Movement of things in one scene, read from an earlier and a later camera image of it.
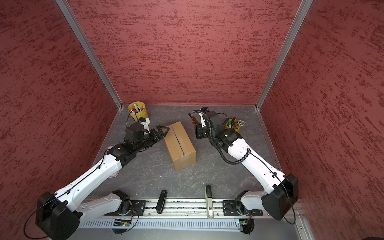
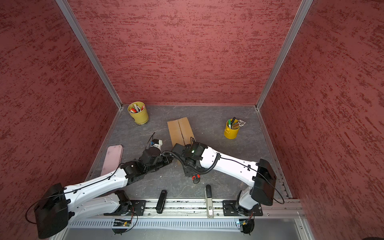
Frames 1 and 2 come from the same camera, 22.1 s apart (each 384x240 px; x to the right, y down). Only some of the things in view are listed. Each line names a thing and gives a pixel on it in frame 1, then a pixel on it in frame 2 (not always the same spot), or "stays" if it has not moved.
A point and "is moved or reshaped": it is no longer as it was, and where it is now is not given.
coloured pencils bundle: x=240 y=123 stays
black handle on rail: x=161 y=201 stays
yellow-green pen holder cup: x=137 y=110 stays
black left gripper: x=156 y=135 → x=168 y=159
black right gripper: x=199 y=129 → x=188 y=173
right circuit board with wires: x=247 y=225 stays
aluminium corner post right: x=302 y=10 stays
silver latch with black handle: x=208 y=192 stays
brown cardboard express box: x=180 y=147 is moved or reshaped
